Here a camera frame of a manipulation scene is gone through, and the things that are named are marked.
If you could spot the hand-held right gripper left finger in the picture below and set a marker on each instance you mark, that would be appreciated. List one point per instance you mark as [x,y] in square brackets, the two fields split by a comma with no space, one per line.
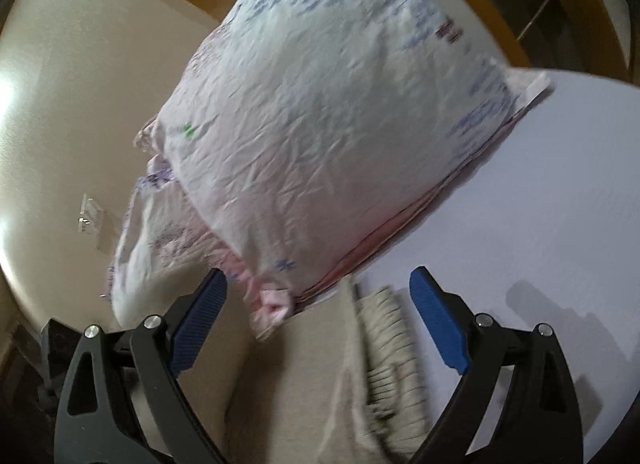
[199,319]

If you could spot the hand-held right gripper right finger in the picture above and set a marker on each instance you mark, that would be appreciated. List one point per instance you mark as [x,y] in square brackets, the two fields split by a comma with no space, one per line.
[440,319]

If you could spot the beige fringed cloth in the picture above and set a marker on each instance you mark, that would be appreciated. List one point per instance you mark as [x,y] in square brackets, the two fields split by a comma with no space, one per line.
[345,384]

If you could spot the white wall socket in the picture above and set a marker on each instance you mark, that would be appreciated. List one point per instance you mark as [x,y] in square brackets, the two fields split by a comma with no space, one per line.
[90,217]

